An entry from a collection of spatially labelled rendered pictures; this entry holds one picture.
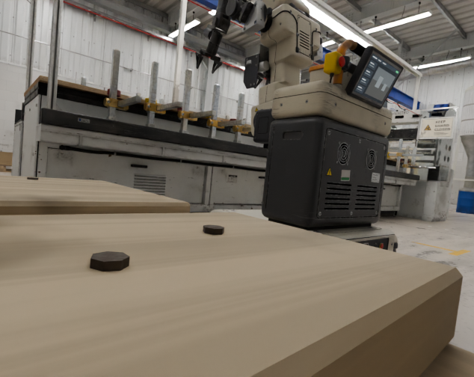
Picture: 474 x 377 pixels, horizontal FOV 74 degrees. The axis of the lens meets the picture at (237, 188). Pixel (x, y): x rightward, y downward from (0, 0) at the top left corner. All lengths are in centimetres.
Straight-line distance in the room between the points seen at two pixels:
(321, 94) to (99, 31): 911
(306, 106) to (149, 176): 153
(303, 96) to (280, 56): 46
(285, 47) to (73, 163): 147
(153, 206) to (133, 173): 220
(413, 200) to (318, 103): 487
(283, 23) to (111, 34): 871
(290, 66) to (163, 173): 131
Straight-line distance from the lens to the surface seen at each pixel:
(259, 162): 274
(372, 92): 136
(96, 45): 987
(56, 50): 205
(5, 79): 926
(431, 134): 576
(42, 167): 220
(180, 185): 255
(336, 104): 119
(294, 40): 159
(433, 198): 568
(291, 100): 121
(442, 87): 1284
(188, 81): 232
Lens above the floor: 47
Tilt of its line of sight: 3 degrees down
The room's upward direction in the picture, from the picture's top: 6 degrees clockwise
